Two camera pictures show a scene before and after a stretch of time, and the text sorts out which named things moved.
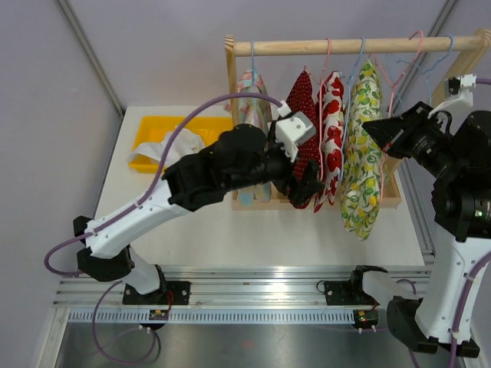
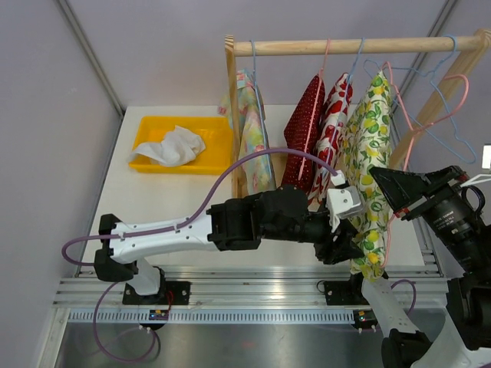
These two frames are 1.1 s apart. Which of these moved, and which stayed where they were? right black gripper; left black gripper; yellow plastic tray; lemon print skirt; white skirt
Moved: left black gripper; right black gripper; lemon print skirt
Stayed: yellow plastic tray; white skirt
